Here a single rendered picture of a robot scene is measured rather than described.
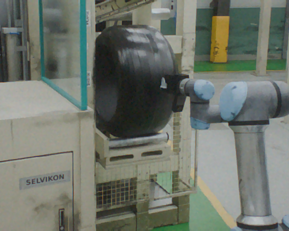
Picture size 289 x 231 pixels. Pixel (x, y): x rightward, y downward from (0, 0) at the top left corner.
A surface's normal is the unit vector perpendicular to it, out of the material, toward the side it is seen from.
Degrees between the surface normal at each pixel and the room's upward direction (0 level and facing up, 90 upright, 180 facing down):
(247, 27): 90
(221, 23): 90
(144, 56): 58
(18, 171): 90
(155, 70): 71
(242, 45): 90
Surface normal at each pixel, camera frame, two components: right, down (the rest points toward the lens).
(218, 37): 0.11, 0.18
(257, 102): 0.17, -0.09
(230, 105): -0.99, -0.10
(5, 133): 0.36, 0.18
